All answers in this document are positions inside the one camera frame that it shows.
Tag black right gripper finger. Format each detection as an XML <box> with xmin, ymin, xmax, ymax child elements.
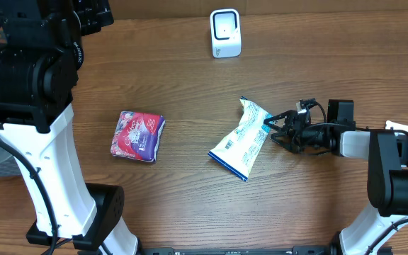
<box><xmin>263</xmin><ymin>110</ymin><xmax>296</xmax><ymax>130</ymax></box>
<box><xmin>270</xmin><ymin>132</ymin><xmax>301</xmax><ymax>153</ymax></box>

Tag cream snack bag blue edges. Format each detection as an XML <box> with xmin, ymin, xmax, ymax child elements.
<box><xmin>208</xmin><ymin>96</ymin><xmax>272</xmax><ymax>181</ymax></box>

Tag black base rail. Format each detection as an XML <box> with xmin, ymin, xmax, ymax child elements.
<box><xmin>79</xmin><ymin>245</ymin><xmax>395</xmax><ymax>255</ymax></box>

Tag white tube with gold cap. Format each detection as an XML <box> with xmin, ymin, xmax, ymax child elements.
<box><xmin>385</xmin><ymin>120</ymin><xmax>408</xmax><ymax>132</ymax></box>

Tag white barcode scanner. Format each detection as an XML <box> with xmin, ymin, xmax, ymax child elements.
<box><xmin>210</xmin><ymin>8</ymin><xmax>242</xmax><ymax>58</ymax></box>

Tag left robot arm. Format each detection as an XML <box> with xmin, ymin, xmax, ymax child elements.
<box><xmin>0</xmin><ymin>0</ymin><xmax>142</xmax><ymax>255</ymax></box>

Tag red purple tissue pack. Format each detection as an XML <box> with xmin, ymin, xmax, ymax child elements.
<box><xmin>110</xmin><ymin>111</ymin><xmax>166</xmax><ymax>162</ymax></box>

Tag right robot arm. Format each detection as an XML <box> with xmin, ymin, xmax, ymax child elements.
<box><xmin>263</xmin><ymin>98</ymin><xmax>408</xmax><ymax>255</ymax></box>

